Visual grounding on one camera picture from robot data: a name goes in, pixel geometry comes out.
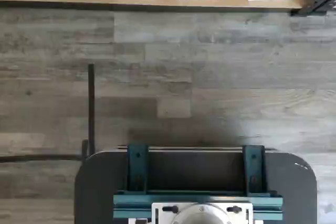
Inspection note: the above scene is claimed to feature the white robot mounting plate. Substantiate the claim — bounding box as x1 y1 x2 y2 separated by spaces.
151 202 254 224

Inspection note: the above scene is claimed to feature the teal aluminium frame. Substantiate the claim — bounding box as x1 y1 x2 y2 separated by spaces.
113 143 284 221

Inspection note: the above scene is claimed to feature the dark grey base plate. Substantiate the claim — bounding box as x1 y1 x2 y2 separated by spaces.
74 150 318 224

